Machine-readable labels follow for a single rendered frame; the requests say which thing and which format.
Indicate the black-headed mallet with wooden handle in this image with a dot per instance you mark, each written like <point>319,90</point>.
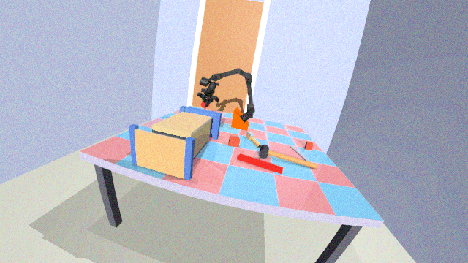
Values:
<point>264,153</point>

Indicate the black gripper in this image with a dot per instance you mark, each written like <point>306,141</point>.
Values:
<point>210,98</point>

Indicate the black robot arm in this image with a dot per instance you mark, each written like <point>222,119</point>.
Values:
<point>248,77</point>

